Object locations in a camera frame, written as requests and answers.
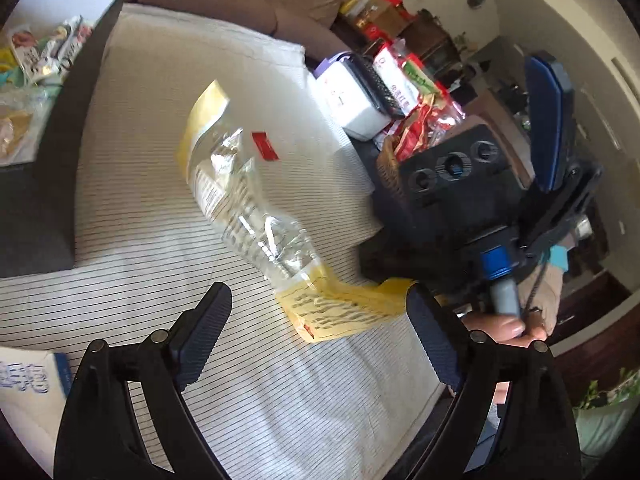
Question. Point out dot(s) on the white box with purple lid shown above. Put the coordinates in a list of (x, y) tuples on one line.
[(350, 100)]

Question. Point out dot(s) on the person's right hand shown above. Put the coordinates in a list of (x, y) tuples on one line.
[(500, 330)]

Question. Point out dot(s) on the clear packet with yellow ends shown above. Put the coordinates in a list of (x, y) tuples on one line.
[(240, 195)]

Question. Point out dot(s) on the pile of red snack packets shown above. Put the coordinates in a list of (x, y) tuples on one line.
[(420, 100)]

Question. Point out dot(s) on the dark wooden cabinet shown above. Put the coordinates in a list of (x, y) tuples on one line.
[(430, 40)]

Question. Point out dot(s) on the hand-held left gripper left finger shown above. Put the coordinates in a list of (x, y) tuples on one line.
[(205, 335)]

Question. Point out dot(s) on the black tray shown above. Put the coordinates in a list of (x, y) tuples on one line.
[(45, 200)]

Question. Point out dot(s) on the teal packet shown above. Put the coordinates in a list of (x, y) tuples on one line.
[(10, 80)]

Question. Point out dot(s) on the red white snack packets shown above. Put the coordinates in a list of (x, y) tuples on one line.
[(50, 52)]

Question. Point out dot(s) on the clear bag of bread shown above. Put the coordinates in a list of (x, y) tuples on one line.
[(20, 125)]

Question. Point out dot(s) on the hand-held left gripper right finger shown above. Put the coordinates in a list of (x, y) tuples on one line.
[(435, 345)]

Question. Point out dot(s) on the potted green plant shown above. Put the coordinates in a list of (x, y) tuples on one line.
[(605, 410)]

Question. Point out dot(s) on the person's right forearm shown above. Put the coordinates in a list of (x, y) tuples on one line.
[(550, 300)]

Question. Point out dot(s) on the stack of red boxes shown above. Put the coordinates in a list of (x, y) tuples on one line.
[(380, 12)]

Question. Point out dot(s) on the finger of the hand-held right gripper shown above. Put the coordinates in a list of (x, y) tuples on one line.
[(545, 120)]

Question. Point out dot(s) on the black remote control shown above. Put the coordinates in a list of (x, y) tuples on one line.
[(380, 85)]

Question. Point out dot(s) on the white blue box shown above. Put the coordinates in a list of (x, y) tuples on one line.
[(25, 400)]

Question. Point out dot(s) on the wicker basket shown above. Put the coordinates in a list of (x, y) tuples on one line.
[(390, 165)]

